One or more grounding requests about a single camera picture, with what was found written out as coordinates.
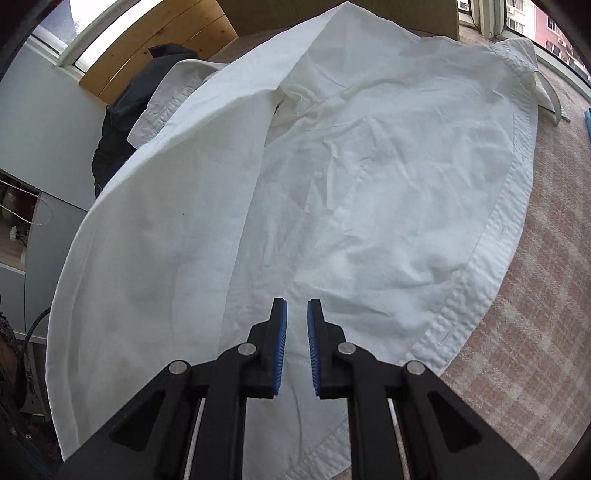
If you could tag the white button shirt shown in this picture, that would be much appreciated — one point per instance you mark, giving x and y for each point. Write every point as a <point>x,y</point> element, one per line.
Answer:
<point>369,184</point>

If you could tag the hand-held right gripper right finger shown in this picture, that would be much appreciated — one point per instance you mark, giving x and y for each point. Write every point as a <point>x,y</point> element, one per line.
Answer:
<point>314,355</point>

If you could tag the apartment buildings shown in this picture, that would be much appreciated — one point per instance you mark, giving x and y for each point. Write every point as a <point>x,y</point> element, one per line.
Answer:
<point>545,27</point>

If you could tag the white window frame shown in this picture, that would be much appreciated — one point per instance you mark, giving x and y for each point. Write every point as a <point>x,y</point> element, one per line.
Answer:
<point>489,18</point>

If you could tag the light wooden board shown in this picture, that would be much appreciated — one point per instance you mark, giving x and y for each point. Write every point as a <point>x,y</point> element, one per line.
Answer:
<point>406,9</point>

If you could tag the pine wood panel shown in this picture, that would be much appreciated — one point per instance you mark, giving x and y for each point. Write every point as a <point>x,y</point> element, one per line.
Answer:
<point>161,37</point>

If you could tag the pile of dark clothes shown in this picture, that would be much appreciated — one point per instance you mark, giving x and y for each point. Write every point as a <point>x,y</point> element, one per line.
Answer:
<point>129,92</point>

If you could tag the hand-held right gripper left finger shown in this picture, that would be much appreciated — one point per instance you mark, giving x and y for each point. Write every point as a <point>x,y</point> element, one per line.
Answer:
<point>278,355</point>

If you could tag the blue folded cloth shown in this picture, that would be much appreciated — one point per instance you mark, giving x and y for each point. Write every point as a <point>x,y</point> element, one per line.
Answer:
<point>587,122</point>

